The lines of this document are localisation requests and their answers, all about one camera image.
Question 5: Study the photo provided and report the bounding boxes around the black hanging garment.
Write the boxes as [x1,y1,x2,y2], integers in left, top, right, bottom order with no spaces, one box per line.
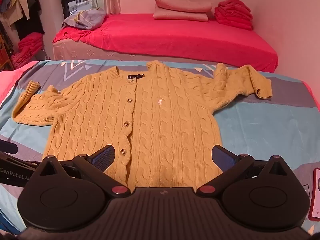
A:
[14,0,45,41]

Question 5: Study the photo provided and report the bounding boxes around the stack of folded red clothes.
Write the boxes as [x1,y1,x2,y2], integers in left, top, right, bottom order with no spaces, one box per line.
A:
[214,0,253,31]

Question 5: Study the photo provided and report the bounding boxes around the yellow cable-knit cardigan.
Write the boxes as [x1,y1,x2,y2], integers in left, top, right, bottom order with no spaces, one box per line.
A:
[11,60,273,189]

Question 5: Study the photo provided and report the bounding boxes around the cream hanging jacket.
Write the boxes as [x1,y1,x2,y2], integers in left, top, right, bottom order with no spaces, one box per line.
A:
[9,0,31,21]

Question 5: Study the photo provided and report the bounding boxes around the blue grey printed bedsheet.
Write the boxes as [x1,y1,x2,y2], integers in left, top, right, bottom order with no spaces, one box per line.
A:
[0,59,320,235]

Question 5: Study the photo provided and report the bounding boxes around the smartphone in red case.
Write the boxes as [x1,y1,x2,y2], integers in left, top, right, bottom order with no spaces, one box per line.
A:
[308,167,320,222]

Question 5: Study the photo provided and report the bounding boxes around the pile of red pink clothes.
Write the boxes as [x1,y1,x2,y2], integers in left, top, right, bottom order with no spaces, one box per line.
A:
[11,32,44,69]

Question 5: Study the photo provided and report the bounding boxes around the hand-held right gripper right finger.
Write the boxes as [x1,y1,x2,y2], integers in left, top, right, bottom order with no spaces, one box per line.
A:
[196,144,292,197]

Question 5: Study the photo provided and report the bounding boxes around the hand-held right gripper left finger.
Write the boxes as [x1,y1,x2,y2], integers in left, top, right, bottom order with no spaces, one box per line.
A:
[35,144,132,198]

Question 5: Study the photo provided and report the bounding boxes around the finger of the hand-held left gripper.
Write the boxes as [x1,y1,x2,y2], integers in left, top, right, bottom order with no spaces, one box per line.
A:
[0,140,18,153]

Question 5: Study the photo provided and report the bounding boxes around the crumpled blue grey cloth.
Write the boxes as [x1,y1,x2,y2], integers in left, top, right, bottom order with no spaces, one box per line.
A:
[61,7,107,30]

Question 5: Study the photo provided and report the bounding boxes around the pink pillow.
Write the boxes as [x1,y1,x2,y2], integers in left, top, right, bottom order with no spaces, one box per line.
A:
[152,5,209,22]
[154,0,213,13]

